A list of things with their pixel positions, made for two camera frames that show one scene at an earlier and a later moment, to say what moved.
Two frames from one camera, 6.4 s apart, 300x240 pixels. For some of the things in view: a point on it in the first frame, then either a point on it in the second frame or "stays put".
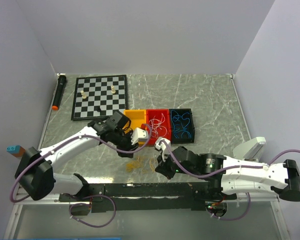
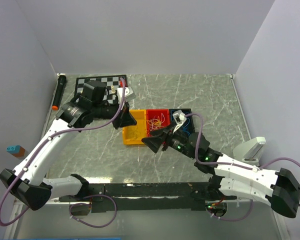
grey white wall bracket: (250, 149) stays put
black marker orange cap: (61, 86) stays put
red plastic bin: (159, 120) stays put
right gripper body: (170, 167) -> (177, 141)
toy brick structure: (17, 150) stays put
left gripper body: (123, 140) -> (106, 111)
